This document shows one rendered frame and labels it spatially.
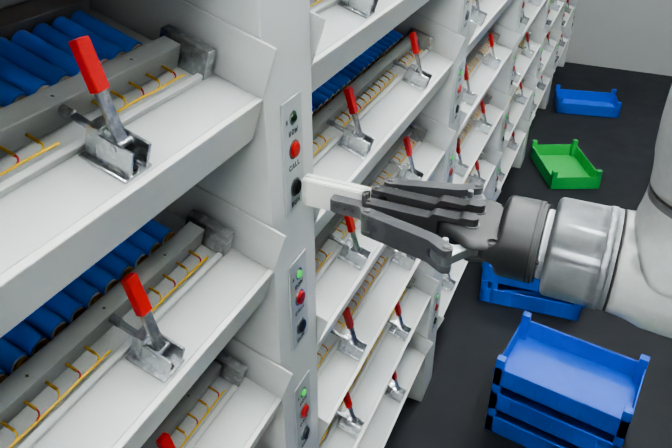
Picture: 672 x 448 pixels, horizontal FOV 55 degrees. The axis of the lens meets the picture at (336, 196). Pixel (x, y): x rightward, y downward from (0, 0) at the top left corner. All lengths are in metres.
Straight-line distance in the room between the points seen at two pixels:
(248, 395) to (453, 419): 1.03
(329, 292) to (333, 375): 0.19
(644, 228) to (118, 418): 0.43
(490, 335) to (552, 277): 1.44
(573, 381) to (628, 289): 1.14
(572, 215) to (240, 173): 0.30
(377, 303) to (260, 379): 0.45
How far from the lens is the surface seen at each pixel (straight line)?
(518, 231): 0.57
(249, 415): 0.78
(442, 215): 0.59
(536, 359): 1.72
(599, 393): 1.69
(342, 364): 1.08
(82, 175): 0.46
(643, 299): 0.56
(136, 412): 0.55
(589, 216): 0.57
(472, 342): 1.96
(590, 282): 0.56
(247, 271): 0.66
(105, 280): 0.60
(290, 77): 0.61
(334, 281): 0.94
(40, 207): 0.43
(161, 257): 0.62
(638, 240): 0.56
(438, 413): 1.77
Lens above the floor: 1.33
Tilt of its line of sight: 31 degrees down
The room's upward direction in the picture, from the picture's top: straight up
